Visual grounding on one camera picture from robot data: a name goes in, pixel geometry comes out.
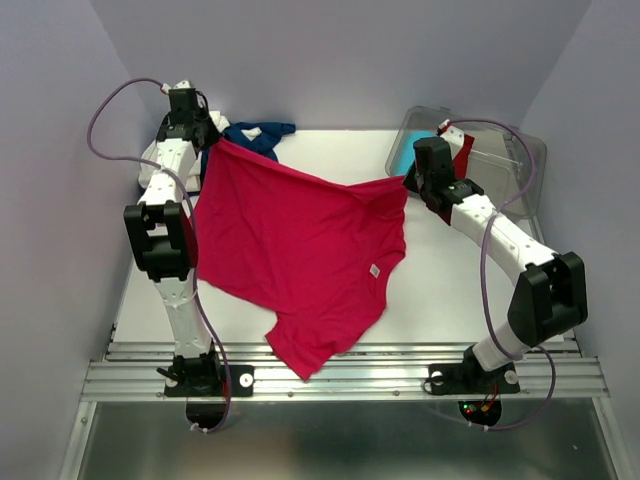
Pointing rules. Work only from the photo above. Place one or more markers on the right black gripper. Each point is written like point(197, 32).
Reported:
point(410, 181)

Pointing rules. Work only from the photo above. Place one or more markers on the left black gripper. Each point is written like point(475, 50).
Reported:
point(213, 134)

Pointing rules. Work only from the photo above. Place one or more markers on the pink t shirt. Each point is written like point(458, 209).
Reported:
point(316, 253)

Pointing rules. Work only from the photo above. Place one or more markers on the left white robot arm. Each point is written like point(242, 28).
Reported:
point(164, 244)

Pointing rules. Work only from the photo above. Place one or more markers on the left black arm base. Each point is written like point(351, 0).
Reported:
point(183, 381)

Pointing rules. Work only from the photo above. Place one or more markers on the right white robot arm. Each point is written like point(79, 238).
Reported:
point(550, 294)

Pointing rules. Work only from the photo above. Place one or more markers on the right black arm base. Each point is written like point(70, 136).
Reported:
point(458, 379)

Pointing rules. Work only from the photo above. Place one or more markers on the rolled dark red t shirt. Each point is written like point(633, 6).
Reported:
point(461, 159)

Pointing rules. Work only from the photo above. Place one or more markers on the rolled cyan t shirt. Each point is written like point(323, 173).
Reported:
point(404, 155)

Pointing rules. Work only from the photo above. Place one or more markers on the white t shirt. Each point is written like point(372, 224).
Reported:
point(176, 156)

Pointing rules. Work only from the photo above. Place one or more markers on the navy blue t shirt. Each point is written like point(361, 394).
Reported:
point(258, 137)

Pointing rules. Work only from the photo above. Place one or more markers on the clear plastic bin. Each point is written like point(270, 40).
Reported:
point(498, 161)

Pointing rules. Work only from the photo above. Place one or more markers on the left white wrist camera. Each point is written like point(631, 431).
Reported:
point(184, 84)

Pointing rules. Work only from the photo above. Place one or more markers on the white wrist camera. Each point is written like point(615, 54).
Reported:
point(184, 84)
point(452, 135)

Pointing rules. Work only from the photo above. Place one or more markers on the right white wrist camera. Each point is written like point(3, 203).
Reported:
point(452, 135)

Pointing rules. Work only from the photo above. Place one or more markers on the aluminium mounting rail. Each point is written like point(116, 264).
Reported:
point(370, 371)

